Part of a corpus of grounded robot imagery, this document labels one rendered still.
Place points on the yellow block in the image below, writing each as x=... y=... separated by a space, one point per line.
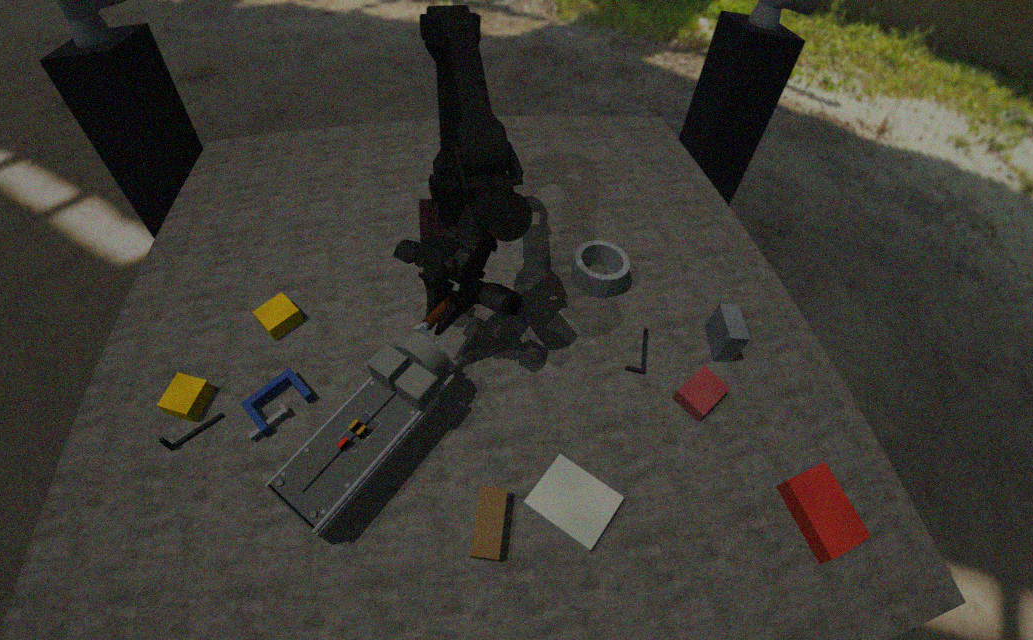
x=278 y=315
x=186 y=397

